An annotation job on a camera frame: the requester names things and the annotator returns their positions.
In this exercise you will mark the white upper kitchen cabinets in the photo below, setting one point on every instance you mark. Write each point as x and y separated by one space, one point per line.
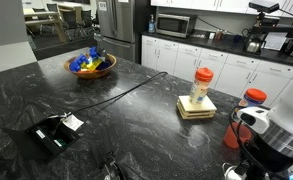
219 5

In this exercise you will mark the black kitchen countertop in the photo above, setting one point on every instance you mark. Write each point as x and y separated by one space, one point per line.
226 45

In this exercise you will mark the creamer bottle with orange cap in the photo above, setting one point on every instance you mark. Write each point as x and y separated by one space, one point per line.
199 90

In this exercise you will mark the stainless steel microwave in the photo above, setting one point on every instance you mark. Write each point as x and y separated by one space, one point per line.
174 25

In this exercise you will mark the stainless steel fridge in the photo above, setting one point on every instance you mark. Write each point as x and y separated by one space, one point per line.
117 23

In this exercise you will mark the black table outlet box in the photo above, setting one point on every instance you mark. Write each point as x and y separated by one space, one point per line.
44 140

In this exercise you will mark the black camera stand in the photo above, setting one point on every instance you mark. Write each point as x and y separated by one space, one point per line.
269 28

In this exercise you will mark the wooden bowl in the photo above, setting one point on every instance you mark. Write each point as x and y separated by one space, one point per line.
89 75

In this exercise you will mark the white lower kitchen cabinets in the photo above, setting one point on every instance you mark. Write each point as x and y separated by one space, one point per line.
239 73

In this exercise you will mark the white paper sheet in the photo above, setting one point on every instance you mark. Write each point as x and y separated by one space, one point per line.
275 40

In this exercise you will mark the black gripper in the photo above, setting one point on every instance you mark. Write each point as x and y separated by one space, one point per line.
251 173

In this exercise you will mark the yellow toy block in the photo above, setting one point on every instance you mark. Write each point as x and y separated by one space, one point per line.
92 64

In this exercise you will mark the black stereo camera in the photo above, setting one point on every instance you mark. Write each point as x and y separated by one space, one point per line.
263 6

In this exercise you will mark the blue toy block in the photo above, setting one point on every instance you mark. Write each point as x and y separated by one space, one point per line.
76 63
93 52

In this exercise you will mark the long wooden table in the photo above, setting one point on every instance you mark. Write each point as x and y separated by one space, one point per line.
46 18

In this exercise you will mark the blue soap bottle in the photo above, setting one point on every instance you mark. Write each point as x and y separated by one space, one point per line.
151 25

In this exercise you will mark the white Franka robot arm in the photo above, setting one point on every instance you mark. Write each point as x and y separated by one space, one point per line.
286 116

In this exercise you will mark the red pot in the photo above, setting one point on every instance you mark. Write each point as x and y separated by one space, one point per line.
234 138

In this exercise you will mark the black office chair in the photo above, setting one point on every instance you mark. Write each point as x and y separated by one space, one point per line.
71 21

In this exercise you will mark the white kitchen cabinets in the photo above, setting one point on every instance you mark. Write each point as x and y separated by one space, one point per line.
219 5
239 73

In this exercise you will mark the white paper tag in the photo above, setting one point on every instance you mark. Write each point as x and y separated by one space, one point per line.
73 122

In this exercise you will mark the dark grey toy block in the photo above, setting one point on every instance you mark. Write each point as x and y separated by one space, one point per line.
101 46

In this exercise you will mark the metal kettle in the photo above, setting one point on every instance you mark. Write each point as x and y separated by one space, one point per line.
254 46

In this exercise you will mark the blue container with orange lid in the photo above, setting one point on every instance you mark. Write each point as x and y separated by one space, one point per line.
254 97

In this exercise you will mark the light wooden block stand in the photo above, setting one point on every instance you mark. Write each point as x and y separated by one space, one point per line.
196 108

